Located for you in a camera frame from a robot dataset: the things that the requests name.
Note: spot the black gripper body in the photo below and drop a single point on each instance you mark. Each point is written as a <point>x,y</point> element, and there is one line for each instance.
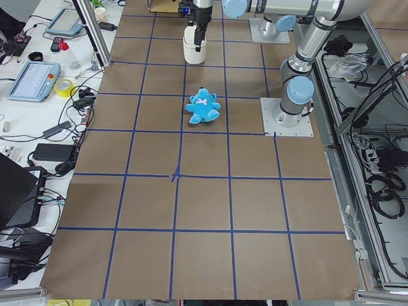
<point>201,15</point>

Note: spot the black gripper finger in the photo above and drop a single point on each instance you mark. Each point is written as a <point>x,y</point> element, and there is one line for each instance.
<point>197,38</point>
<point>202,30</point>

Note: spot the white trash can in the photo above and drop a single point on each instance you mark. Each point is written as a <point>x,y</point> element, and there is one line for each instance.
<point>191,56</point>

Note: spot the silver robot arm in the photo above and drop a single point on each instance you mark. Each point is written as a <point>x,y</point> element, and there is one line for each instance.
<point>277,18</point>
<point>326,15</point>

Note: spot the blue teddy bear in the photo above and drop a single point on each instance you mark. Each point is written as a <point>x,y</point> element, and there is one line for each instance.
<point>204,107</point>

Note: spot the black power adapter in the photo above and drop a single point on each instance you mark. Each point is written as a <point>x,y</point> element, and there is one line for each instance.
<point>107,26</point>

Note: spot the teach pendant far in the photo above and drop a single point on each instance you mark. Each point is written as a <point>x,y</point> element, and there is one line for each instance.
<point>66,23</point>

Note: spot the teach pendant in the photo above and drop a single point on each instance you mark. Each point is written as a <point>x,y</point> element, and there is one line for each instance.
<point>66,23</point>
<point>35,82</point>

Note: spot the black remote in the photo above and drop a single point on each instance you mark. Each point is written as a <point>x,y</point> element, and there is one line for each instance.
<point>55,44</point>

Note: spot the yellow tape roll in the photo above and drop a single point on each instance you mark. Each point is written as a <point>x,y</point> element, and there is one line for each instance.
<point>63,88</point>

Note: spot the teach pendant near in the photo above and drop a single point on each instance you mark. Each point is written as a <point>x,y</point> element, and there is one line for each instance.
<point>35,82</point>

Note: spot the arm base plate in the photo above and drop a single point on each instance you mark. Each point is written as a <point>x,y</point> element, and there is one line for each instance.
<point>263,31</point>
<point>278,123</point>

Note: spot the aluminium frame post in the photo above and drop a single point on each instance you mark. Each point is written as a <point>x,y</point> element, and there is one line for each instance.
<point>85,11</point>

